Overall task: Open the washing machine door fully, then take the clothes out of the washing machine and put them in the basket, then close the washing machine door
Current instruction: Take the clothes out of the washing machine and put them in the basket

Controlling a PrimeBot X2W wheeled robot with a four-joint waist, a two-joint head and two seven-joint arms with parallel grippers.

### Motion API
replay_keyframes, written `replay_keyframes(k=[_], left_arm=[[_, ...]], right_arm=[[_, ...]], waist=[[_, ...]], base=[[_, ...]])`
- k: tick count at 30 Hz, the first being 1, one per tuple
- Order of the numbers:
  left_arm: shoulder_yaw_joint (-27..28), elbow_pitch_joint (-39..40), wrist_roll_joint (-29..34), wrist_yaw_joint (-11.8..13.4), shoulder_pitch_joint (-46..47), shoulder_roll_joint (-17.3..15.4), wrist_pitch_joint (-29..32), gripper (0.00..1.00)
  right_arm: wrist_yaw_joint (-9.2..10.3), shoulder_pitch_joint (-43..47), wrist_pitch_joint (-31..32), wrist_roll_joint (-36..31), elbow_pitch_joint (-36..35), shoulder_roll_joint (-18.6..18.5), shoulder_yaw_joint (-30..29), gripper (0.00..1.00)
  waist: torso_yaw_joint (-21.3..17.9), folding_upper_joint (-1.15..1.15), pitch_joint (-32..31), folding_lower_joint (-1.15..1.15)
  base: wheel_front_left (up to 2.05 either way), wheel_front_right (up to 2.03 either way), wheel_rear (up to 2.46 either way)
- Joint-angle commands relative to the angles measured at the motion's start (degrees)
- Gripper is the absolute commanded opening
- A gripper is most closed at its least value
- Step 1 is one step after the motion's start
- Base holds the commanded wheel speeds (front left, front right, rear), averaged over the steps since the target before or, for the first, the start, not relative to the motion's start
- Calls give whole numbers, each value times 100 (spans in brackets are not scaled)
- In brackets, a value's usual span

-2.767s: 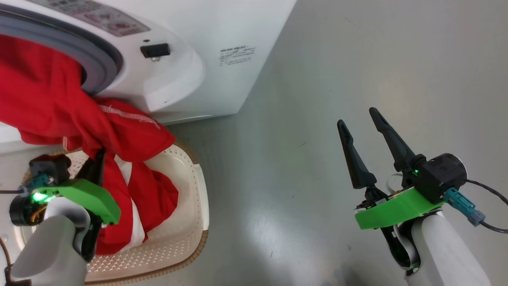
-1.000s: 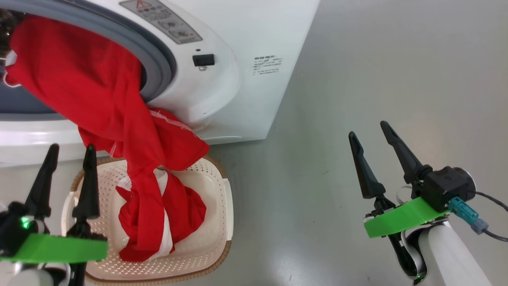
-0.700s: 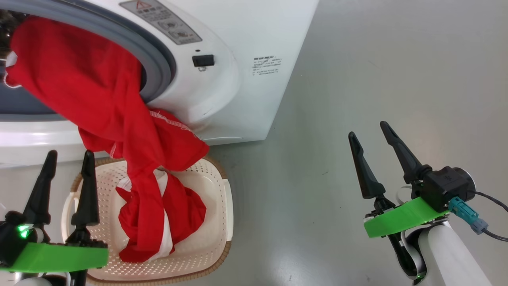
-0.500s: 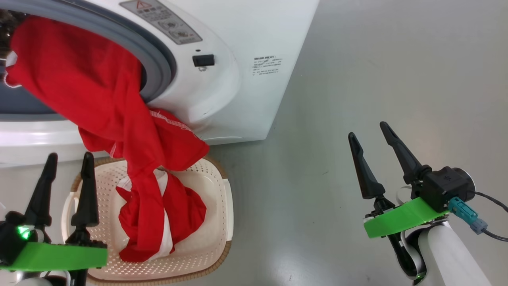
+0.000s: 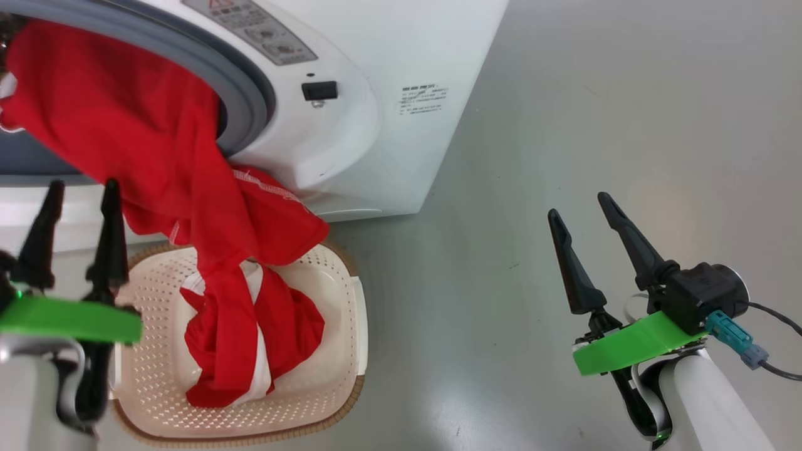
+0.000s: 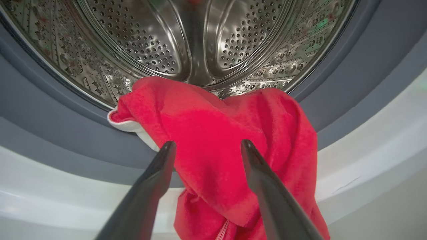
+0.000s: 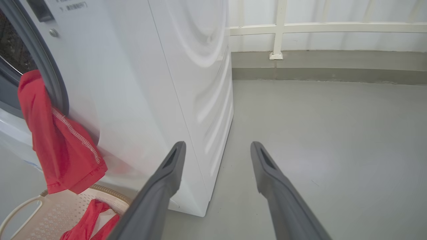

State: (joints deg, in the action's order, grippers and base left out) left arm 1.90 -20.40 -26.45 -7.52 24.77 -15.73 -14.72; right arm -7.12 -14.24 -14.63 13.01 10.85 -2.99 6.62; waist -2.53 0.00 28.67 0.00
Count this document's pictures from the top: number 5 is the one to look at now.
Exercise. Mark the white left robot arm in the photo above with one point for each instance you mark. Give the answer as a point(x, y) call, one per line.
point(28, 401)

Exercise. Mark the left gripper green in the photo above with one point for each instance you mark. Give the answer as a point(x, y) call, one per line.
point(62, 319)

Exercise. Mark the cream perforated laundry basket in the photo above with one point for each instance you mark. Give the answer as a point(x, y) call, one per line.
point(326, 351)

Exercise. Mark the grey warning label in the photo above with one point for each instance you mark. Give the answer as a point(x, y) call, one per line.
point(257, 28)

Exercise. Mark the black door latch socket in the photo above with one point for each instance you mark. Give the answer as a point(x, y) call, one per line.
point(319, 91)

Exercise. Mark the red and white garment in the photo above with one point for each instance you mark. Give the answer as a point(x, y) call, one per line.
point(125, 125)

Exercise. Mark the white front-load washing machine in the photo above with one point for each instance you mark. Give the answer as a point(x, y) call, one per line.
point(407, 50)

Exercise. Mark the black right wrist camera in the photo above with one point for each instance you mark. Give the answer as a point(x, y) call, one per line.
point(702, 294)

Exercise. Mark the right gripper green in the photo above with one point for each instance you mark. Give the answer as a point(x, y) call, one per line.
point(626, 347)

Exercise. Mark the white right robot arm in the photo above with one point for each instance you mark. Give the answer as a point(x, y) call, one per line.
point(708, 407)

